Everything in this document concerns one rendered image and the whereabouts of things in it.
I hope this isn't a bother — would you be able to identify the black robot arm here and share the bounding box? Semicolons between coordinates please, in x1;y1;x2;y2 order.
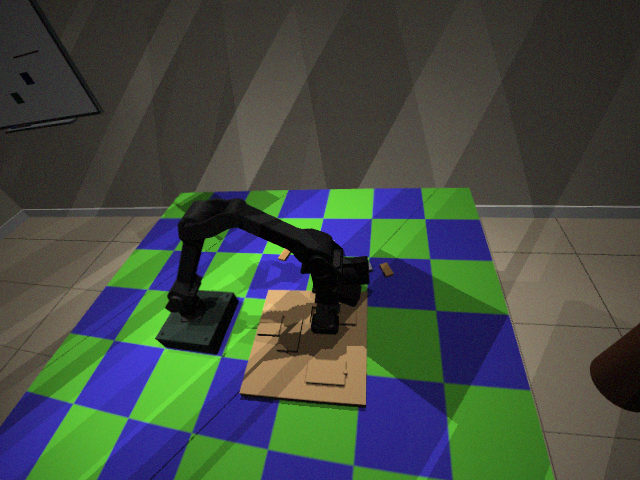
165;198;370;322

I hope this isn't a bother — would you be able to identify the orange flat bar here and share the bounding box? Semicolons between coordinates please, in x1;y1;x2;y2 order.
380;263;394;278

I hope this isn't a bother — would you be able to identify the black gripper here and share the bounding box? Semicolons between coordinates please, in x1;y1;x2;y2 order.
311;276;341;334

